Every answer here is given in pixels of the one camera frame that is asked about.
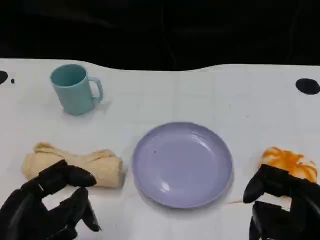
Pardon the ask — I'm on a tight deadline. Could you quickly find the pale green mug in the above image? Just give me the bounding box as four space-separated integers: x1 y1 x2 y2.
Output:
50 63 104 116

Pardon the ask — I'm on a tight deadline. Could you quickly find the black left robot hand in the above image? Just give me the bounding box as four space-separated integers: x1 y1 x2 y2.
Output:
0 159 103 240

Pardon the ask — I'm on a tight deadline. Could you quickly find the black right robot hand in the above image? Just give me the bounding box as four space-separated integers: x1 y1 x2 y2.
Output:
242 163 320 240

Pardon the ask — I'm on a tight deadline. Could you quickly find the lilac plate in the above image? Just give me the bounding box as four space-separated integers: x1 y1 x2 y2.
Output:
131 121 234 209

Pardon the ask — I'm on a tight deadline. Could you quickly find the orange and white bread roll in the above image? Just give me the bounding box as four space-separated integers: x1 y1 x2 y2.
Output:
258 146 318 184

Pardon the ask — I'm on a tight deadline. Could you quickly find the beige towel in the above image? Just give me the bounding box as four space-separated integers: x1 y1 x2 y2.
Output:
21 142 125 190

